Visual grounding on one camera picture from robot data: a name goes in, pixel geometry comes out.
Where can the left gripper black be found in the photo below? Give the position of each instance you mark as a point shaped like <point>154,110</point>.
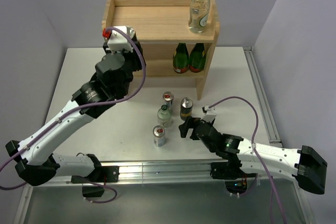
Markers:
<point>136,56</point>

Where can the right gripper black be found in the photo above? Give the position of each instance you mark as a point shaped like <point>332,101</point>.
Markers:
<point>189,123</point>

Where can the clear bottle green cap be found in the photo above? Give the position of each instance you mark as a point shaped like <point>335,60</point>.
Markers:
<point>199,11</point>

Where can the black can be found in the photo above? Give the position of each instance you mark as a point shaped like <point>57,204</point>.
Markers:
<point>131,33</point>
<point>186,108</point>

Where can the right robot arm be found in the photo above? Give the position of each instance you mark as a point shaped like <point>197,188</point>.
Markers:
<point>242,159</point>

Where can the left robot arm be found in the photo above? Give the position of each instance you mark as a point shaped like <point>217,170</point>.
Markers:
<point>36,161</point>

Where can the wooden two-tier shelf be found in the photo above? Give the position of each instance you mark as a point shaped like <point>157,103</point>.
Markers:
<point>160,25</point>

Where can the clear bottle left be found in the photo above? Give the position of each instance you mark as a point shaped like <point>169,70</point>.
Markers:
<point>164,116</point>

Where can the silver can front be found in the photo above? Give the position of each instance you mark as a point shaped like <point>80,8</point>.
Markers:
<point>159,135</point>

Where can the silver can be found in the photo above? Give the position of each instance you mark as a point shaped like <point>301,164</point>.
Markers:
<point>168,99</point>
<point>159,135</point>

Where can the silver can rear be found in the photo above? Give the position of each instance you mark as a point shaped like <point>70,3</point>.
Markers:
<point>168,99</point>

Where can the green glass bottle left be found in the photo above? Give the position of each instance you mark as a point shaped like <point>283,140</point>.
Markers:
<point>181,58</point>

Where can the green glass bottle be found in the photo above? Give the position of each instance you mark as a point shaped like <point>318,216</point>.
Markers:
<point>181,58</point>
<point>197,58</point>

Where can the green glass bottle right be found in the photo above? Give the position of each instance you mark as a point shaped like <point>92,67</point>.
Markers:
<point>197,58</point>

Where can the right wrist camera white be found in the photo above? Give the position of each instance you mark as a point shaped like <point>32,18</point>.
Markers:
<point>209,114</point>

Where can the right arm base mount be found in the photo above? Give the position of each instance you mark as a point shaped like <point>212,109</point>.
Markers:
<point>236,181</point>

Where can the aluminium rail frame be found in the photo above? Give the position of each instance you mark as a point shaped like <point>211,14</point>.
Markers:
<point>232,72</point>

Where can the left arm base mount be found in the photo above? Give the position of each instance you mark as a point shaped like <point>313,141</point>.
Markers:
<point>94,186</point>

